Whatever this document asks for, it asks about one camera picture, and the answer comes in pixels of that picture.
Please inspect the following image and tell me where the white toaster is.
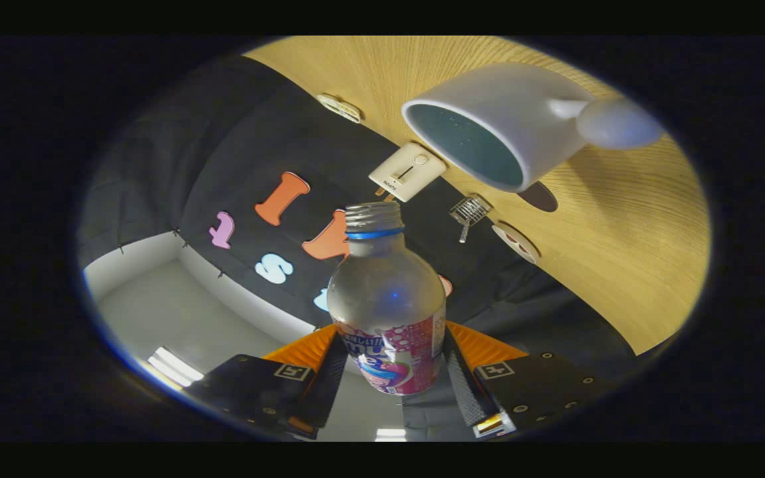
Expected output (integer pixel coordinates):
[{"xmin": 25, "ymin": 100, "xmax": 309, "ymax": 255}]
[{"xmin": 369, "ymin": 142, "xmax": 448, "ymax": 202}]

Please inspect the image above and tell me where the wooden table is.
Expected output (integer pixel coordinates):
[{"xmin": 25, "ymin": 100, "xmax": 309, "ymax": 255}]
[{"xmin": 243, "ymin": 36, "xmax": 712, "ymax": 356}]

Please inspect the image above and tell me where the metal wire basket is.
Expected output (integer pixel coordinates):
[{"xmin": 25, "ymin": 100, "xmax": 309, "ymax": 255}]
[{"xmin": 449, "ymin": 194, "xmax": 494, "ymax": 244}]

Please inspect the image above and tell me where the silver juice bottle pink label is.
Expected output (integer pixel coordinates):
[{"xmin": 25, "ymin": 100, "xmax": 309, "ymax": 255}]
[{"xmin": 327, "ymin": 201, "xmax": 448, "ymax": 397}]

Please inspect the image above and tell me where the white divided snack tray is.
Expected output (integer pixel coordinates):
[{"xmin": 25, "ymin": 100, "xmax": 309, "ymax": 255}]
[{"xmin": 317, "ymin": 94, "xmax": 363, "ymax": 124}]

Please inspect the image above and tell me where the dark brown round coaster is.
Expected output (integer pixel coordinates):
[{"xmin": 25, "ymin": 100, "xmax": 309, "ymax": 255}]
[{"xmin": 517, "ymin": 181, "xmax": 559, "ymax": 213}]

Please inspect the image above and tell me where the white round plate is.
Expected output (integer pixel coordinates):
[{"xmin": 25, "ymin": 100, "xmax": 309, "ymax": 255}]
[{"xmin": 492, "ymin": 222, "xmax": 541, "ymax": 264}]

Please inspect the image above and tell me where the white cup blue inside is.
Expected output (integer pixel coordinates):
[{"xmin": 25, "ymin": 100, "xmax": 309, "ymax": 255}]
[{"xmin": 401, "ymin": 62, "xmax": 665, "ymax": 193}]

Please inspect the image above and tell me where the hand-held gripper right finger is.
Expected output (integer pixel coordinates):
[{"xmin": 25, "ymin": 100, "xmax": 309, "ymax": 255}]
[{"xmin": 444, "ymin": 321, "xmax": 616, "ymax": 439}]

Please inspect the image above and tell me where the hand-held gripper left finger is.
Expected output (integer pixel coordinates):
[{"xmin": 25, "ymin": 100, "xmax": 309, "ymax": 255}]
[{"xmin": 183, "ymin": 323, "xmax": 350, "ymax": 440}]

